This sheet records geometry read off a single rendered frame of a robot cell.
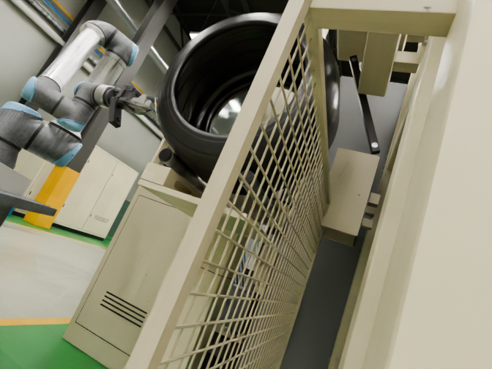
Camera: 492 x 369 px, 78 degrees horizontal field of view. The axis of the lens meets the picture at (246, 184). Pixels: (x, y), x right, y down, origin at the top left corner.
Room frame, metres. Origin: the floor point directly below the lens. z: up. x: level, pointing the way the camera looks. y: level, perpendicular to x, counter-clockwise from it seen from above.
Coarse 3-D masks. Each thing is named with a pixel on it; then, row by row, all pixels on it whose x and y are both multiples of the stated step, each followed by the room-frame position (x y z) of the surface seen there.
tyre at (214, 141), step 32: (224, 32) 0.87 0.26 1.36; (256, 32) 0.93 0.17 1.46; (192, 64) 1.01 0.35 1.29; (224, 64) 1.07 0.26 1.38; (256, 64) 1.08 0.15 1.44; (288, 64) 1.03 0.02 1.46; (160, 96) 0.90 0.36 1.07; (192, 96) 1.10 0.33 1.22; (224, 96) 1.15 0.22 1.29; (160, 128) 0.93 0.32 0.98; (192, 128) 0.83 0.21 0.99; (288, 128) 0.73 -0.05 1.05; (192, 160) 0.86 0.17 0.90; (288, 160) 0.80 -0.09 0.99
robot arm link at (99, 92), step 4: (100, 88) 1.11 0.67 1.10; (104, 88) 1.11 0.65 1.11; (108, 88) 1.12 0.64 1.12; (112, 88) 1.13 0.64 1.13; (96, 92) 1.12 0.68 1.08; (100, 92) 1.11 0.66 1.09; (104, 92) 1.11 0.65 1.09; (96, 96) 1.12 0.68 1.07; (100, 96) 1.11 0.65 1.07; (104, 96) 1.12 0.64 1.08; (96, 100) 1.14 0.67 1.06; (100, 100) 1.12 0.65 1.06; (104, 100) 1.13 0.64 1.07; (100, 104) 1.14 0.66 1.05; (104, 104) 1.14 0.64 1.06
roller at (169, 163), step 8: (160, 152) 0.91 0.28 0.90; (168, 152) 0.90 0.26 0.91; (168, 160) 0.90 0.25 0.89; (176, 160) 0.93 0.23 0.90; (176, 168) 0.95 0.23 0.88; (184, 168) 0.98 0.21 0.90; (184, 176) 1.01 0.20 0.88; (192, 176) 1.04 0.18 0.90; (192, 184) 1.08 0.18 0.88; (200, 184) 1.11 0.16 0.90; (200, 192) 1.16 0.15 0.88
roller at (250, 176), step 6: (252, 174) 0.79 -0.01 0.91; (240, 180) 0.80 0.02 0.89; (246, 180) 0.79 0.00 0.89; (252, 180) 0.79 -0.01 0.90; (246, 186) 0.80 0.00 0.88; (258, 186) 0.84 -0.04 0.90; (264, 192) 0.91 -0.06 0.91; (258, 204) 0.96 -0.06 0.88; (264, 204) 0.96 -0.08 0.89; (270, 204) 1.00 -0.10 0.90; (270, 210) 1.03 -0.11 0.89
